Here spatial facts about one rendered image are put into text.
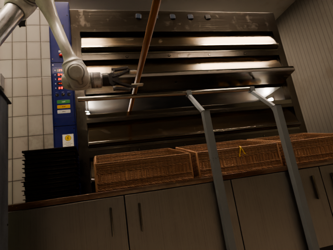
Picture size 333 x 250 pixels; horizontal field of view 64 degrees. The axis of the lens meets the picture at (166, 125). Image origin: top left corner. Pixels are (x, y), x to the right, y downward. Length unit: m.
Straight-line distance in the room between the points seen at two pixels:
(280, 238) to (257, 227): 0.14
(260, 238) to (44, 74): 1.84
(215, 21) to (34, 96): 1.70
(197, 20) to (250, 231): 1.84
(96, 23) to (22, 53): 0.63
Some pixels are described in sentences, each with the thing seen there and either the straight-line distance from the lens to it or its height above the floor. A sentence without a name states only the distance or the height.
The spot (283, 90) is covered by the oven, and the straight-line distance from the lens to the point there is 2.76.
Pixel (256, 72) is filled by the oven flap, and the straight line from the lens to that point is 2.41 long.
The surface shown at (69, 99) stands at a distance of 2.09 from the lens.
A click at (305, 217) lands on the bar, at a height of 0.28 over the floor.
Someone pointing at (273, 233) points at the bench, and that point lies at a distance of 1.69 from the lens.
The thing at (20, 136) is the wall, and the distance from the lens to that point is 2.11.
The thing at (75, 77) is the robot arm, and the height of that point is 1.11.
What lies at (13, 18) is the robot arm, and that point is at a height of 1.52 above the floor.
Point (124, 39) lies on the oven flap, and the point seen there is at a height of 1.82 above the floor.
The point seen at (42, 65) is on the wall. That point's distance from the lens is 2.27.
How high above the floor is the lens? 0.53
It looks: 14 degrees up
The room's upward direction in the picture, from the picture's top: 9 degrees counter-clockwise
